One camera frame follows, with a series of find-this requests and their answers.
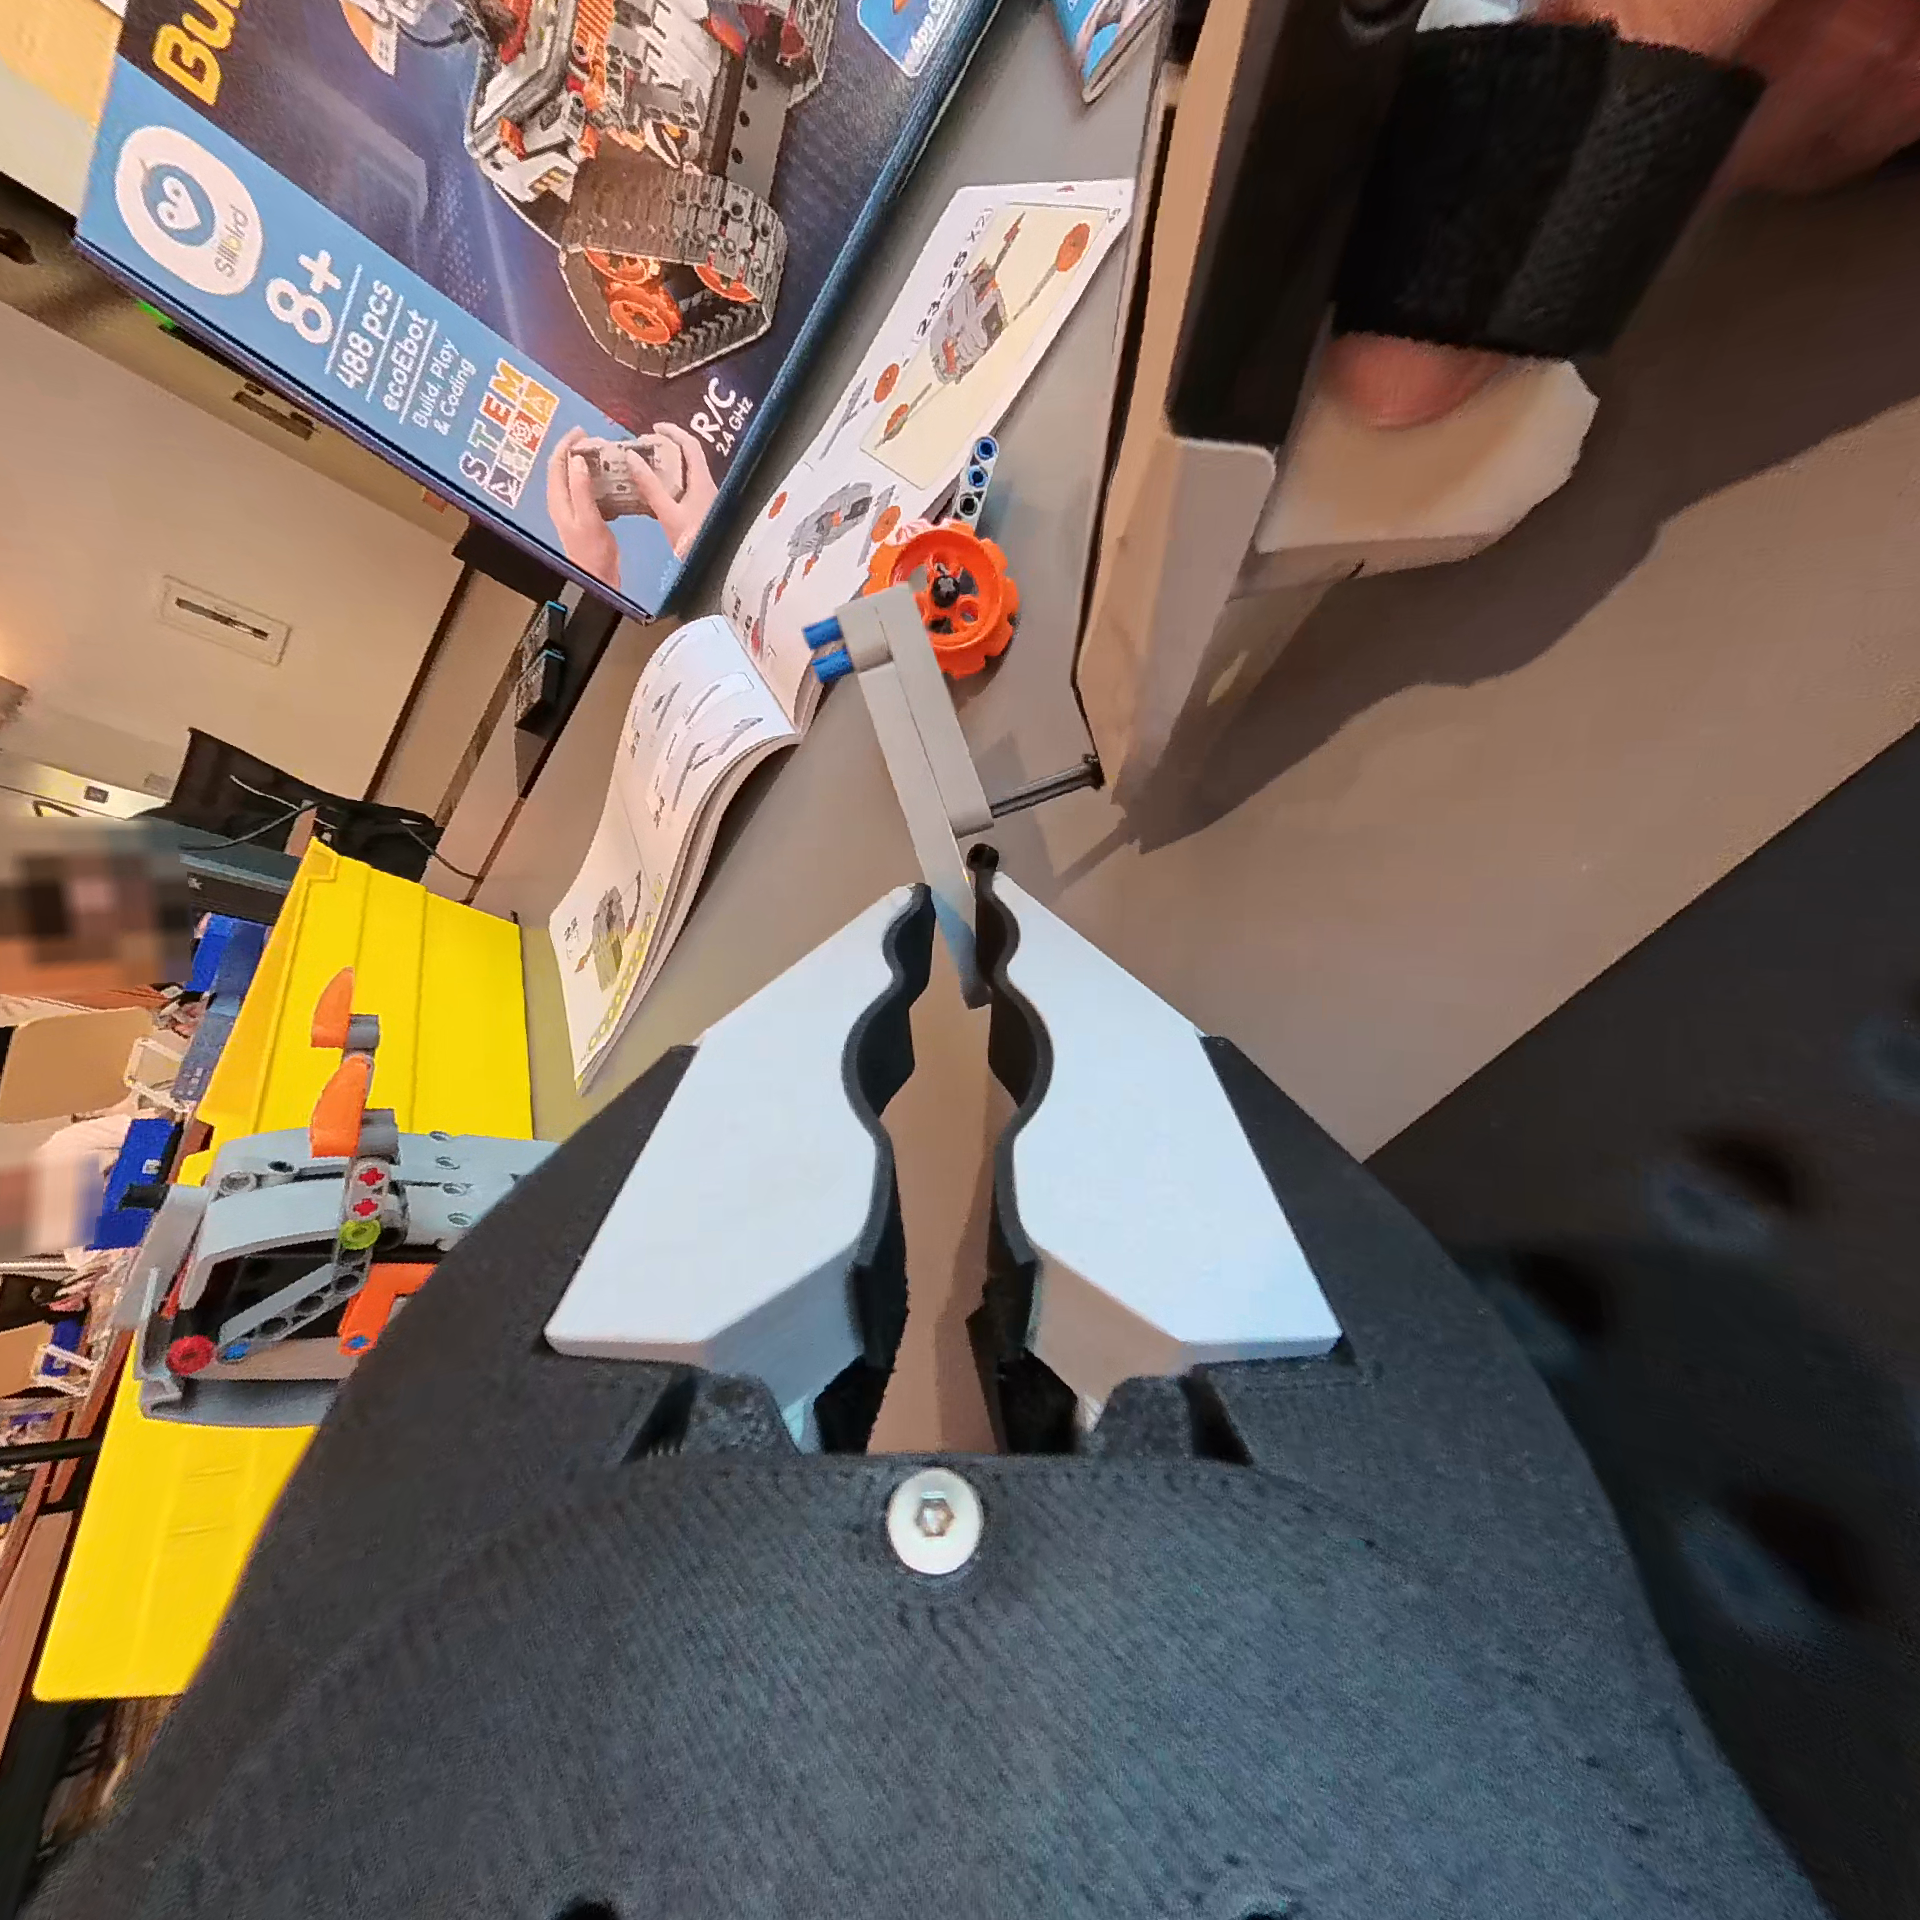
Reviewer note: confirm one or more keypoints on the blue toy kit box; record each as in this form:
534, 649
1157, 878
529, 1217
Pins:
452, 303

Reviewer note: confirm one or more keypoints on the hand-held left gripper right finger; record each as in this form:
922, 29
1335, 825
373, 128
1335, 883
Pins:
1154, 1200

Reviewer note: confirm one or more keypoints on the yellow plastic tray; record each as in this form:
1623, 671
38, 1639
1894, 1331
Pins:
418, 976

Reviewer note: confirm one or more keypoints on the dark studded mat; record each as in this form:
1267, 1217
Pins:
1724, 1200

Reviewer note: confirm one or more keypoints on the open instruction booklet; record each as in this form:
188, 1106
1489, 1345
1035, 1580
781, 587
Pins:
675, 782

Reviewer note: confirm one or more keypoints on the grey desk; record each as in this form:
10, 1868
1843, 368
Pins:
1424, 899

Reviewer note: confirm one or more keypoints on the blue and white leaflet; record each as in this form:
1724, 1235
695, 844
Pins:
1112, 38

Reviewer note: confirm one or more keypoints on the grey perforated beam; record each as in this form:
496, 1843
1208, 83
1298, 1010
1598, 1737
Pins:
976, 488

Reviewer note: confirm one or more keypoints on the grey beam with blue pins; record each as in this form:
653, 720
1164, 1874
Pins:
933, 751

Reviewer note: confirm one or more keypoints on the person's right hand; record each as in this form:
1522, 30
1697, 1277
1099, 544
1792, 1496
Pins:
1401, 383

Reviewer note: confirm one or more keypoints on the black axle pin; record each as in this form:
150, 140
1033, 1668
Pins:
1049, 789

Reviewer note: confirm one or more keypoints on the white wall plate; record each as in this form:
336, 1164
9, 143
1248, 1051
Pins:
224, 622

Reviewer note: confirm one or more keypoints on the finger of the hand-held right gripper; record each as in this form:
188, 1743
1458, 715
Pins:
1169, 599
1276, 617

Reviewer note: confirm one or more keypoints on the orange toy gear wheel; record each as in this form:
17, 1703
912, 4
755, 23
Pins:
945, 599

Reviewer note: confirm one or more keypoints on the blue storage bins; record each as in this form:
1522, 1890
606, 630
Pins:
164, 1172

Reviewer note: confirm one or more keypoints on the grey toy robot model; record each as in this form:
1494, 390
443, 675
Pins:
303, 1200

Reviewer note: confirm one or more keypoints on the black device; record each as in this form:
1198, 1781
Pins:
547, 660

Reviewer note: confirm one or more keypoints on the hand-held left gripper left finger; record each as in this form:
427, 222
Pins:
721, 1200

